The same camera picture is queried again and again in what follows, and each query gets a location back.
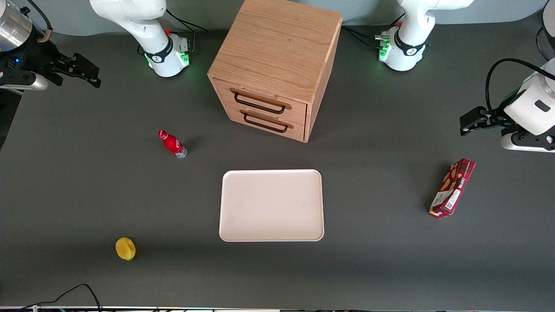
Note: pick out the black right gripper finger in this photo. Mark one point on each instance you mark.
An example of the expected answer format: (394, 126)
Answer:
(80, 77)
(84, 65)

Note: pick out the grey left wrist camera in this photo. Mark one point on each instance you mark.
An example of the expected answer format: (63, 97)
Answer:
(527, 141)

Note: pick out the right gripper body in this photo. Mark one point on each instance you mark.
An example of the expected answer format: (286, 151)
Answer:
(38, 55)

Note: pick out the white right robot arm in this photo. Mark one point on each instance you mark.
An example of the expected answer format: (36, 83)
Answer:
(130, 17)

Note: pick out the red coke bottle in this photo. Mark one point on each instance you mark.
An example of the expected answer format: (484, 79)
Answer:
(172, 143)

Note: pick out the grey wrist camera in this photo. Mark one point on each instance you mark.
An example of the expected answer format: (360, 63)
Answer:
(527, 141)
(26, 82)

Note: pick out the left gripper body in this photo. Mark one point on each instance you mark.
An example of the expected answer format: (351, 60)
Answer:
(495, 118)

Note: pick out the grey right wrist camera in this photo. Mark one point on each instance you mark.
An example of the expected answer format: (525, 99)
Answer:
(26, 82)

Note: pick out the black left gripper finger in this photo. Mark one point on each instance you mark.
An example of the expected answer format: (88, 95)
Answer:
(475, 116)
(481, 128)

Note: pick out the wooden drawer cabinet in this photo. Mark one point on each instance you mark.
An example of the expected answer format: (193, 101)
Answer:
(277, 47)

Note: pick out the red snack box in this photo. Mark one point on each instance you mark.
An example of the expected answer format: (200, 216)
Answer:
(452, 187)

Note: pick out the beige plastic tray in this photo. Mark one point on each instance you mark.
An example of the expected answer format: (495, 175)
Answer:
(271, 205)

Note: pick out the yellow lemon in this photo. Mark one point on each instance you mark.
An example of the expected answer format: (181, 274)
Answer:
(125, 248)

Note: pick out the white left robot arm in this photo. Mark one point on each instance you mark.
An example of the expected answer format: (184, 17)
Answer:
(412, 26)

